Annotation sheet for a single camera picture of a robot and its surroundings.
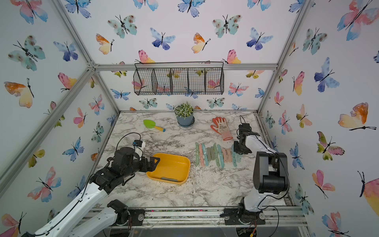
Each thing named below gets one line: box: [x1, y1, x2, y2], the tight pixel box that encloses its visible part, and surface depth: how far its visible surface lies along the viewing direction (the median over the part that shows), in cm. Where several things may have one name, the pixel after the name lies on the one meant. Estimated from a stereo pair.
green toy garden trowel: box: [143, 119, 166, 133], surface depth 114 cm
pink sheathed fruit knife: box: [198, 143, 206, 168], surface depth 98 cm
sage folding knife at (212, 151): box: [210, 146, 216, 161], surface depth 99 cm
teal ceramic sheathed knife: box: [201, 143, 209, 167], surface depth 98 cm
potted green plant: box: [174, 101, 195, 128], surface depth 103 cm
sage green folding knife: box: [206, 147, 212, 162], surface depth 98 cm
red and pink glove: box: [210, 116, 233, 141], surface depth 112 cm
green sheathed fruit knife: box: [194, 142, 200, 167], surface depth 98 cm
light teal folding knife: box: [236, 153, 243, 163], surface depth 95 cm
